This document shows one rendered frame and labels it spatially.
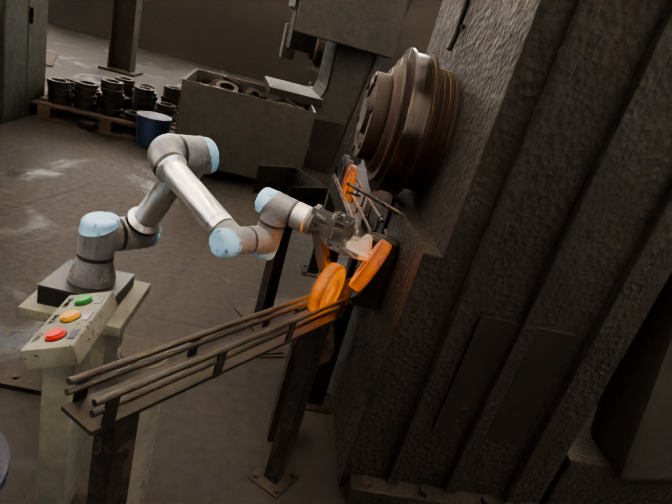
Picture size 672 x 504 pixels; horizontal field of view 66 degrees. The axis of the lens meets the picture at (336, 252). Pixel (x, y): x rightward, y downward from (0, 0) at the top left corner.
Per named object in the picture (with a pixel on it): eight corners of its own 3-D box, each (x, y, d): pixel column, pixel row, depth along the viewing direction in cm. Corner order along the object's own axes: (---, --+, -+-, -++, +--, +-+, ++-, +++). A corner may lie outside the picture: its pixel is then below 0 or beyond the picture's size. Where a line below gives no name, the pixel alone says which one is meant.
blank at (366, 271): (391, 242, 144) (381, 235, 144) (393, 249, 129) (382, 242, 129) (359, 286, 147) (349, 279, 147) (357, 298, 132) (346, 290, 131)
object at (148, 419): (149, 486, 152) (174, 340, 132) (137, 522, 141) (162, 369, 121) (107, 480, 150) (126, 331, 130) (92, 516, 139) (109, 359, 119)
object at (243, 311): (264, 298, 269) (295, 167, 241) (291, 326, 251) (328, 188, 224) (229, 303, 256) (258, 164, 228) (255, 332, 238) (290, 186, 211)
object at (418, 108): (378, 174, 201) (416, 49, 183) (397, 215, 158) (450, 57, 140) (362, 170, 200) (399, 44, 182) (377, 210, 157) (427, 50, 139)
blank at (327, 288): (324, 324, 144) (314, 319, 145) (350, 276, 147) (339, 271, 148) (312, 312, 129) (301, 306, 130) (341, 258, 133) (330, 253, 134)
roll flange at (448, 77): (402, 180, 202) (443, 57, 185) (428, 222, 159) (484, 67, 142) (378, 174, 201) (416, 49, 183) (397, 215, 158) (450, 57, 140)
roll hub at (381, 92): (362, 150, 187) (385, 71, 177) (371, 170, 162) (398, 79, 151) (347, 146, 186) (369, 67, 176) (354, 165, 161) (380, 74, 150)
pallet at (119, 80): (184, 130, 544) (191, 88, 528) (173, 149, 472) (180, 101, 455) (62, 102, 517) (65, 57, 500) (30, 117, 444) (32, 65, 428)
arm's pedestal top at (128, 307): (17, 317, 164) (17, 306, 163) (64, 273, 194) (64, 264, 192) (119, 338, 168) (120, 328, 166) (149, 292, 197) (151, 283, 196)
